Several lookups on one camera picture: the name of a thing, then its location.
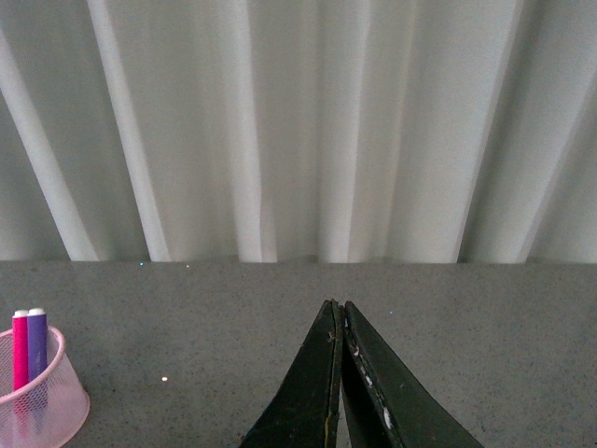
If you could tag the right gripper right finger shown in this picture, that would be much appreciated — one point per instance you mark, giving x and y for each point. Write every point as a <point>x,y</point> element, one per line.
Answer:
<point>385,404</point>

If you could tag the white pleated curtain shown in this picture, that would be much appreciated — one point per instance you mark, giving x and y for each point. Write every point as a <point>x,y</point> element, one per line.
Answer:
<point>263,131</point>

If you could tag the pink mesh pen cup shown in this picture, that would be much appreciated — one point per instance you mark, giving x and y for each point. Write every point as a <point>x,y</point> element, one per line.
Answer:
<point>50,410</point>

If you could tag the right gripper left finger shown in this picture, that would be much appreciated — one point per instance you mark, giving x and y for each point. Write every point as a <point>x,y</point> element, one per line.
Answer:
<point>305,410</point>

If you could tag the pink highlighter pen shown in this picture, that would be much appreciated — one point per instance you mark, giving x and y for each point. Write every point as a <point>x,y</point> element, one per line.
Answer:
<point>20,362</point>

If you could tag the purple highlighter pen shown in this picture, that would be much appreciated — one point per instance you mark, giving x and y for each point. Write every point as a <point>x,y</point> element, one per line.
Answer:
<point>38,362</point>

